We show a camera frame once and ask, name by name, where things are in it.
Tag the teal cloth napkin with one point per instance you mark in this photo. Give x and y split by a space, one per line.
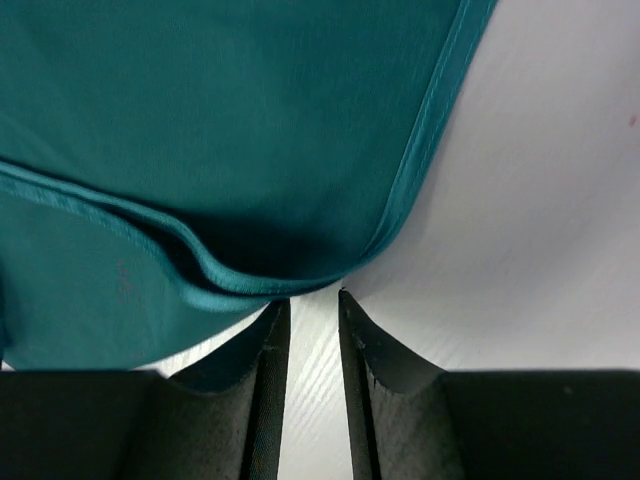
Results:
170 167

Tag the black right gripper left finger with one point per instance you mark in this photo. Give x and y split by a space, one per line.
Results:
219 418

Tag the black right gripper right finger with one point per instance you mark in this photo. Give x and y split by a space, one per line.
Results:
410 419

